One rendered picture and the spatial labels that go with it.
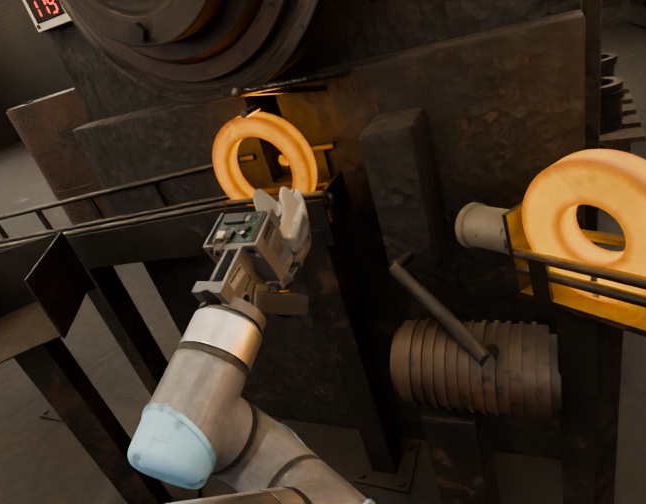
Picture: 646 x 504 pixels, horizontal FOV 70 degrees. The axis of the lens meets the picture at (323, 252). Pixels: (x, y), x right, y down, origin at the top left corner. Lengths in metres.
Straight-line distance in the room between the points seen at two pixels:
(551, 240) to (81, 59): 0.95
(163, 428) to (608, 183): 0.44
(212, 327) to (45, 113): 3.14
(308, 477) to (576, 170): 0.37
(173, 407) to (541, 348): 0.44
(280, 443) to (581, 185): 0.38
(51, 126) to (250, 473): 3.21
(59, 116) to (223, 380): 3.17
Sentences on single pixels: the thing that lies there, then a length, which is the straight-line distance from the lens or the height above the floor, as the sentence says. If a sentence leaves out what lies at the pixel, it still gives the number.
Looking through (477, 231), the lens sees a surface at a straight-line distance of 0.61.
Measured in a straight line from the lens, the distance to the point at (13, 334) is 1.03.
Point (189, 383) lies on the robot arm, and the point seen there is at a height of 0.72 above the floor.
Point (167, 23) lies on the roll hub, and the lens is 0.67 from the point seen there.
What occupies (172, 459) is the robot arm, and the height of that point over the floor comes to 0.69.
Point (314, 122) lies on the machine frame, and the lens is 0.80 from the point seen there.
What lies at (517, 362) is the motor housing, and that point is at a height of 0.52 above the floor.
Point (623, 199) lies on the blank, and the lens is 0.49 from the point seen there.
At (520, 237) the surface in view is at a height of 0.68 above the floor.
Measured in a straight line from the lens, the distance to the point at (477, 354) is 0.61.
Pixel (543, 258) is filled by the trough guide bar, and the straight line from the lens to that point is 0.55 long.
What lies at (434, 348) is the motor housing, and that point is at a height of 0.52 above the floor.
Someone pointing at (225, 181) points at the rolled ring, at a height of 0.74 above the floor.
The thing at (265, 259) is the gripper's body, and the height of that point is 0.76.
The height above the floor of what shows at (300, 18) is 0.96.
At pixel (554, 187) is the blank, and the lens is 0.52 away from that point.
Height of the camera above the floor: 0.98
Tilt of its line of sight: 28 degrees down
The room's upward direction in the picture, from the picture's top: 17 degrees counter-clockwise
